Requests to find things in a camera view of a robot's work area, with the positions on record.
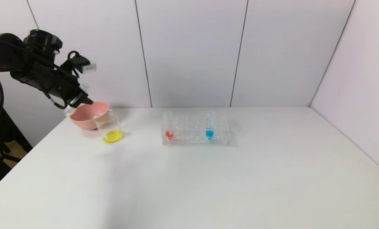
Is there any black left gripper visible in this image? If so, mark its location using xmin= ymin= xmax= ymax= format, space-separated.
xmin=55 ymin=75 xmax=94 ymax=109

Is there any test tube with yellow pigment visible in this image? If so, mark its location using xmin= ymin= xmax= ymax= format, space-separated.
xmin=64 ymin=84 xmax=96 ymax=117

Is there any clear glass beaker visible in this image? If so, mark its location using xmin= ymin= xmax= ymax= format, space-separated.
xmin=93 ymin=110 xmax=124 ymax=144

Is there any test tube with red pigment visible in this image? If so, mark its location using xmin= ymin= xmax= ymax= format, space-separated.
xmin=165 ymin=111 xmax=175 ymax=140

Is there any clear acrylic test tube rack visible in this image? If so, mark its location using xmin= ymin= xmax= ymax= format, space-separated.
xmin=161 ymin=111 xmax=230 ymax=146

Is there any test tube with blue pigment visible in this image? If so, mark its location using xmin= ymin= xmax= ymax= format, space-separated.
xmin=206 ymin=110 xmax=215 ymax=140

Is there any pink plastic bowl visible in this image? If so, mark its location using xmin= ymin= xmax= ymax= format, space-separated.
xmin=70 ymin=102 xmax=111 ymax=130

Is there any dark background furniture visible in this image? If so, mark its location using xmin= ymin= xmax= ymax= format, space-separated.
xmin=0 ymin=83 xmax=33 ymax=195

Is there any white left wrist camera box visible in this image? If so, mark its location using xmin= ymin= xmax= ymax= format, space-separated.
xmin=81 ymin=62 xmax=97 ymax=74

